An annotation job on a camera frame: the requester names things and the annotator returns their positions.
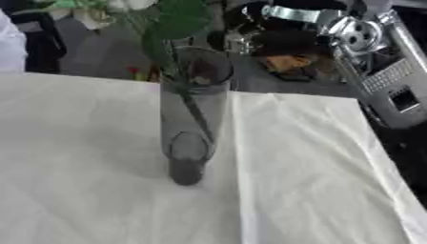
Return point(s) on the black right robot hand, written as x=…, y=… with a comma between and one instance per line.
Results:
x=283, y=39

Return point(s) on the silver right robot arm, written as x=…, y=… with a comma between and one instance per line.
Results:
x=383, y=79

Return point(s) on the grey glass vase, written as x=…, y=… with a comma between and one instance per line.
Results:
x=189, y=111

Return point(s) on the brown bag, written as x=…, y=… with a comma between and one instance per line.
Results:
x=289, y=65

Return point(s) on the white flower with green stem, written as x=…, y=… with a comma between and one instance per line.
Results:
x=177, y=22

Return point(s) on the red flower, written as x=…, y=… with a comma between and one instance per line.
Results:
x=134, y=70

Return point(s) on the black chair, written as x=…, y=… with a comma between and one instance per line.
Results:
x=44, y=44

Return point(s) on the person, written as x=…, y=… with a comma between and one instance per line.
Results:
x=11, y=44

